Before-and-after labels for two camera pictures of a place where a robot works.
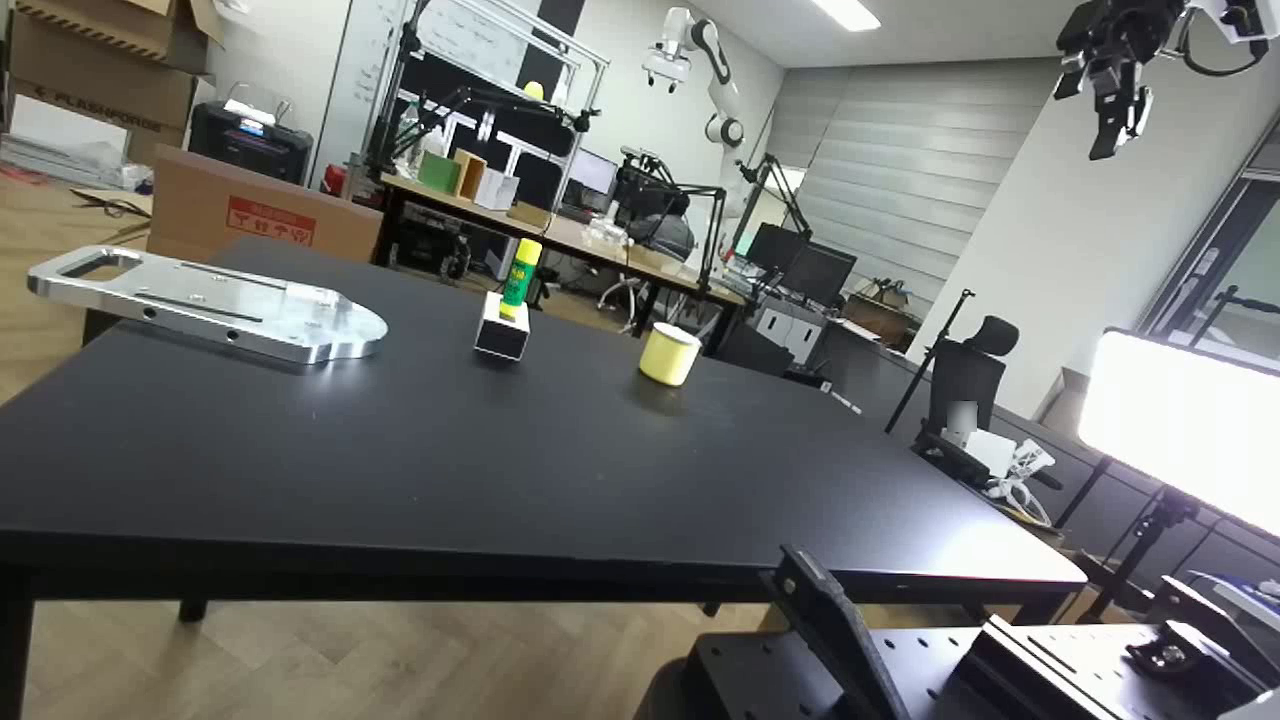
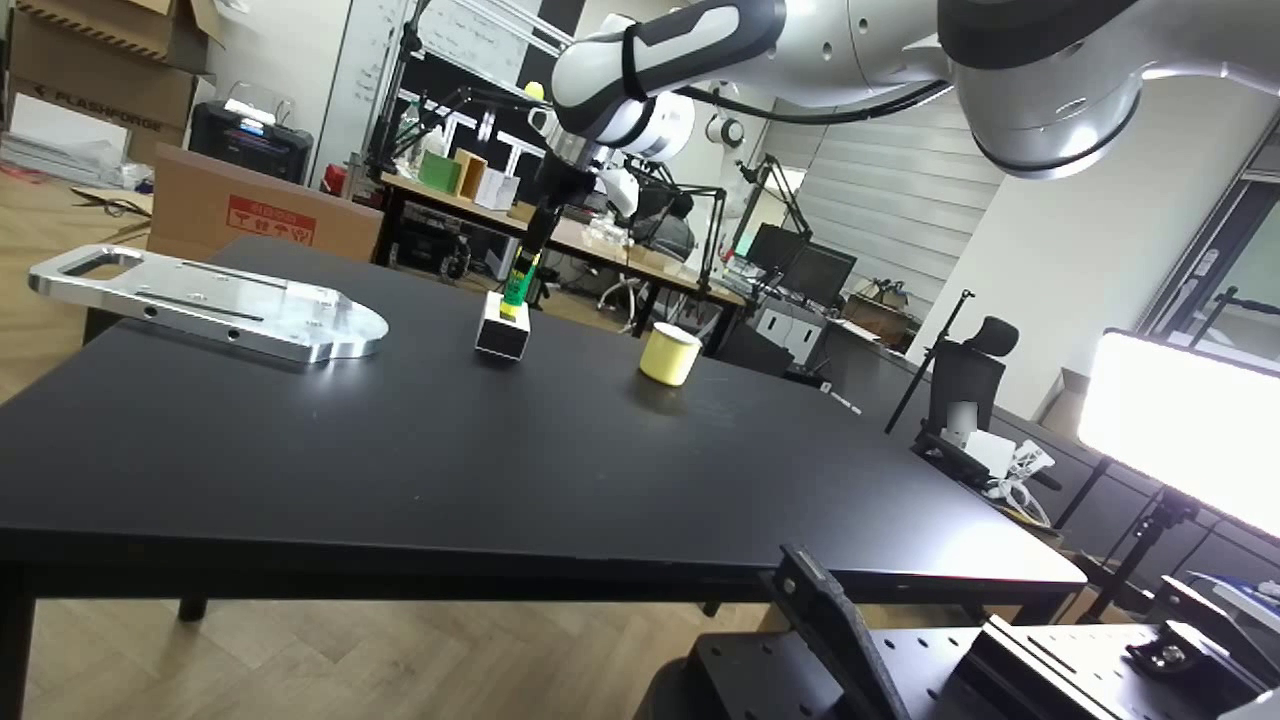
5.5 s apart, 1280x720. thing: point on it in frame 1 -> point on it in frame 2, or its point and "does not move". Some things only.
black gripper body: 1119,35 -> 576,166
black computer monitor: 802,261 does not move
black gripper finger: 1113,85 -> 569,216
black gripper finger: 1066,81 -> 541,228
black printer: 248,133 does not move
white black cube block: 502,328 does not move
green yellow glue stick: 523,278 does not move
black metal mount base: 820,658 does not move
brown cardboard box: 200,200 does not move
